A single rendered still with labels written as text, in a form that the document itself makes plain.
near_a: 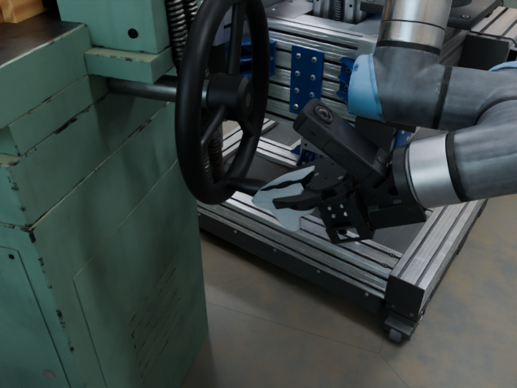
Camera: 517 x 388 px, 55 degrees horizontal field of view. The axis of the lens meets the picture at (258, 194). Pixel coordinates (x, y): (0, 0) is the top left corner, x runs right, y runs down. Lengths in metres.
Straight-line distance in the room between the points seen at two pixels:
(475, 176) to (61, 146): 0.48
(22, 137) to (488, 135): 0.49
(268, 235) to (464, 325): 0.59
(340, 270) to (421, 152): 0.83
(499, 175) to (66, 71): 0.50
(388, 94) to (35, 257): 0.47
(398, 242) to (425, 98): 0.83
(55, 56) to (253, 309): 0.99
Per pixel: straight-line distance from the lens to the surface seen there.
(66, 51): 0.66
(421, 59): 0.60
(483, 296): 1.62
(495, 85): 0.60
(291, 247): 1.38
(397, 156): 0.55
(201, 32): 0.55
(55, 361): 0.86
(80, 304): 0.78
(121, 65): 0.66
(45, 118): 0.64
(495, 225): 1.90
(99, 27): 0.68
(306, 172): 0.62
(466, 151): 0.52
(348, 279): 1.34
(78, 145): 0.69
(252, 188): 0.66
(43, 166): 0.65
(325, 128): 0.54
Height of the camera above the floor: 1.09
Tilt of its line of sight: 36 degrees down
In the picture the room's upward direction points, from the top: straight up
